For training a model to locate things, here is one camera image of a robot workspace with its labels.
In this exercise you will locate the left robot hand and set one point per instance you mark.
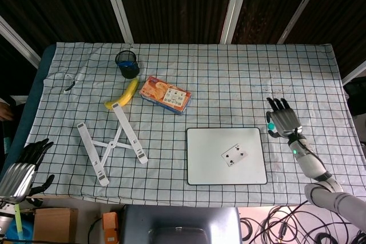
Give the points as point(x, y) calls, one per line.
point(20, 169)

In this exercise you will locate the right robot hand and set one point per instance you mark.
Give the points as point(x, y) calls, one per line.
point(283, 121)

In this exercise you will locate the teal round magnet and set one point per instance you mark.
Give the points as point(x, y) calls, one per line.
point(271, 126)

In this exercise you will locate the playing card four of spades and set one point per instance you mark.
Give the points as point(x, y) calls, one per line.
point(235, 155)

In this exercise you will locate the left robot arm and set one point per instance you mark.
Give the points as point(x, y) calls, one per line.
point(5, 218)

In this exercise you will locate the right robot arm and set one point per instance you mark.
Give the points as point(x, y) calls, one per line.
point(323, 175)

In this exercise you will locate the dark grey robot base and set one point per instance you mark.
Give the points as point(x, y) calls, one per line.
point(180, 224)

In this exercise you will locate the white rectangular board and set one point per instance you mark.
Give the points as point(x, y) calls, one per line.
point(226, 156)

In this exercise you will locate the person's hand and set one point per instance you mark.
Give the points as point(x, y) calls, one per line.
point(6, 112)

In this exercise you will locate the brown cardboard box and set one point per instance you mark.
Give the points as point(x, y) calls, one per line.
point(54, 224)

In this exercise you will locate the black bag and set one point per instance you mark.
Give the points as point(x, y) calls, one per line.
point(356, 95)

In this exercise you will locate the white checkered tablecloth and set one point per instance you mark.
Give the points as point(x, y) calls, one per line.
point(200, 84)

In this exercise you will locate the white folding laptop stand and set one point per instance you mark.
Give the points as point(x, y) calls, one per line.
point(111, 144)

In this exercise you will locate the orange cracker box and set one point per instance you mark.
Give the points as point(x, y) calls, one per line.
point(166, 95)

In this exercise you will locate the yellow banana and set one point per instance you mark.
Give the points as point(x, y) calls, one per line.
point(125, 95)

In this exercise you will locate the black mesh pen cup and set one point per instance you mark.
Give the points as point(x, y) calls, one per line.
point(127, 64)

